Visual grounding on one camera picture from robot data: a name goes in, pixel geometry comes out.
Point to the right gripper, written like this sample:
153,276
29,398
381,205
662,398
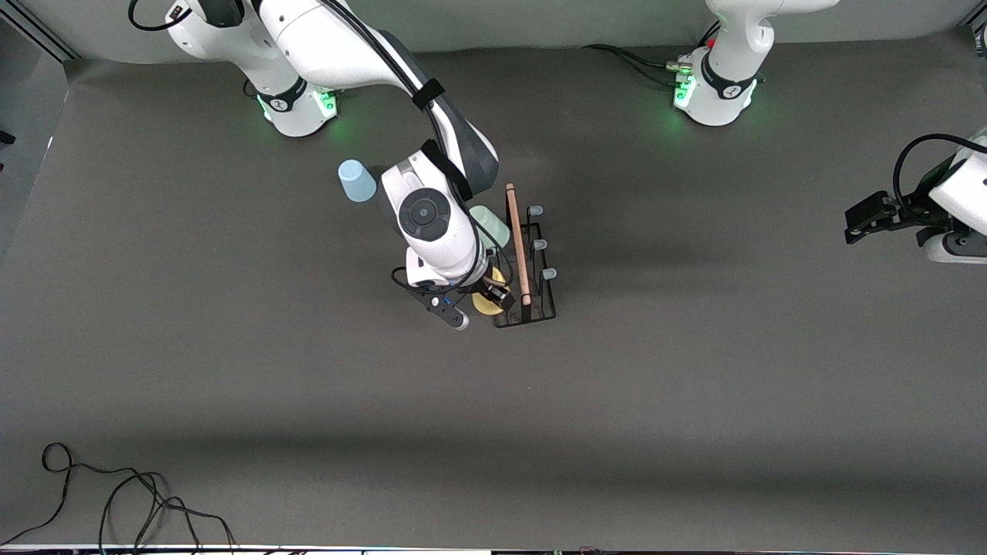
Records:
489,287

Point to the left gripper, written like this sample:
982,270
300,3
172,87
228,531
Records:
905,210

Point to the yellow plastic cup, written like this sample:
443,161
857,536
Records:
484,307

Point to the pale green plastic cup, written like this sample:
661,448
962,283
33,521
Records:
493,230

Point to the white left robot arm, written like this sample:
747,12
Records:
732,46

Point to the pale blue plastic cup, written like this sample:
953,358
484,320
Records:
356,183

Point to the dark grey table mat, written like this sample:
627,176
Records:
540,424

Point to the black aluminium frame rail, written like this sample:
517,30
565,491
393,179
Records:
46,38
979,29

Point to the small black bracket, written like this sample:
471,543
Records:
6,139

